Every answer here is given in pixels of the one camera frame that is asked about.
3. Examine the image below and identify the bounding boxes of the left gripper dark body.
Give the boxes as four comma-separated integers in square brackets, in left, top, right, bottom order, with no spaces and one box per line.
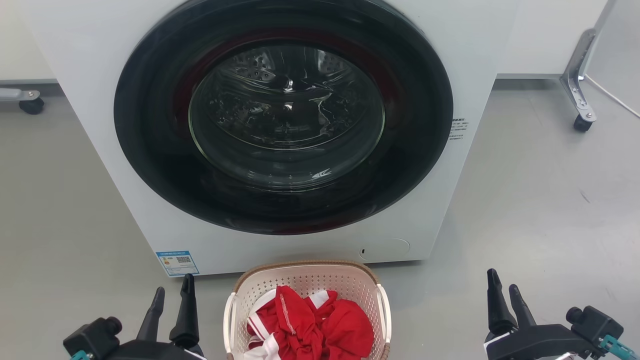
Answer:
[102,339,207,360]

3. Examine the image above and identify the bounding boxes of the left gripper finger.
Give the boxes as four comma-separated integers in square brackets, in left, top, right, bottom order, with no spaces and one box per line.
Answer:
[169,273,200,347]
[136,286,166,343]

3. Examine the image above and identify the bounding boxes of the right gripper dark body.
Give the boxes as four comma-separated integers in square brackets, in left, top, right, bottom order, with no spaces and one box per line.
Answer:
[483,324,602,360]

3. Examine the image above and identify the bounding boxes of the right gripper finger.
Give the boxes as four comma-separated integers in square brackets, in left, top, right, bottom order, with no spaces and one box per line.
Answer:
[508,284,537,329]
[486,268,519,336]

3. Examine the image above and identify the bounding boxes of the beige perforated laundry basket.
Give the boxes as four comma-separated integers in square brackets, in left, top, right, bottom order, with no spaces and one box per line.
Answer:
[223,260,392,360]

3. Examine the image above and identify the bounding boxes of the blue energy label sticker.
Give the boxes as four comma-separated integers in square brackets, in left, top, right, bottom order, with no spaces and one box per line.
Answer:
[155,250,200,277]

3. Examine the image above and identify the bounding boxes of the round white filter cover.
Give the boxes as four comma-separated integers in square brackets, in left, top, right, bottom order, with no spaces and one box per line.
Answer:
[358,238,411,261]

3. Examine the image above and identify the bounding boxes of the red and white garment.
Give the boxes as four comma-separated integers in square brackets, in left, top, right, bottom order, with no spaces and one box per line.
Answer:
[243,285,375,360]

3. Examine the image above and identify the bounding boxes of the round black washer door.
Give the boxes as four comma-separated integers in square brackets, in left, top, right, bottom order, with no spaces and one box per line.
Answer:
[113,0,454,236]

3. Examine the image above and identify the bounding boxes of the small printed text sticker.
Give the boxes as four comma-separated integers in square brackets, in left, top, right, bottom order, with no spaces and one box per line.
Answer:
[449,118,470,141]

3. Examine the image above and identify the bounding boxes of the white front-load washing machine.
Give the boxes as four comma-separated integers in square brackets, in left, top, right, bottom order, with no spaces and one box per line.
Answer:
[17,0,521,277]

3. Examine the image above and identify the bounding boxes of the steel washer drum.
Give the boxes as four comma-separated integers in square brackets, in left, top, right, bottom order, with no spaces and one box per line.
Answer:
[197,46,383,151]

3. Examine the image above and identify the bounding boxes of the thin white floor cable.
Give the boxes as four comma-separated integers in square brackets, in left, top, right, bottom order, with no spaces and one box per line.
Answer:
[584,73,640,120]

